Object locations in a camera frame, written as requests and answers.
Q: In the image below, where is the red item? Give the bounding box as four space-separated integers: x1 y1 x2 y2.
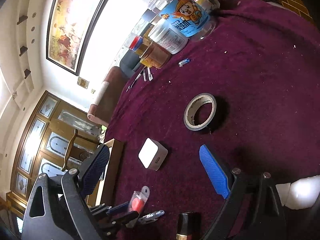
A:
128 186 150 214

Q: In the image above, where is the clear lead refill case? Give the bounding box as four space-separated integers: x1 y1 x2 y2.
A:
138 210 165 225

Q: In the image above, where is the white plug charger cube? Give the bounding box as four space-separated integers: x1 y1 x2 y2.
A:
138 138 168 171

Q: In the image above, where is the wooden glass door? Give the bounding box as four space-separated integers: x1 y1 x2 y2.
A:
6 91 101 215

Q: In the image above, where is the brown chair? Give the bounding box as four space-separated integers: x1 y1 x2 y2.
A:
87 66 129 127

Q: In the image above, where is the black tape roll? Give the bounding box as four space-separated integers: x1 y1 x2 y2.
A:
183 93 217 131

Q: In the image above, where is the maroon velvet tablecloth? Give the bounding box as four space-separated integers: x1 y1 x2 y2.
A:
106 0 319 239

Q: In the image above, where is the black leather sofa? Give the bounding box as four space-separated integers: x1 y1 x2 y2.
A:
119 50 140 78

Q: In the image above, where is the brown label jar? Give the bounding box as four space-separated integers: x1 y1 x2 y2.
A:
140 42 172 69

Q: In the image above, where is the small blue clear capsule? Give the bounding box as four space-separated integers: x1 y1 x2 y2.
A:
178 59 190 67

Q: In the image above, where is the white plastic tub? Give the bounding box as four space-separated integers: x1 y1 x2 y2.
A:
148 18 189 55

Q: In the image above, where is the blue label clear jar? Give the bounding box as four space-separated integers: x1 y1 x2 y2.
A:
158 0 216 42

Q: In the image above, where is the framed wall painting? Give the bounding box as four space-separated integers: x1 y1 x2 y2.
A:
46 0 108 76

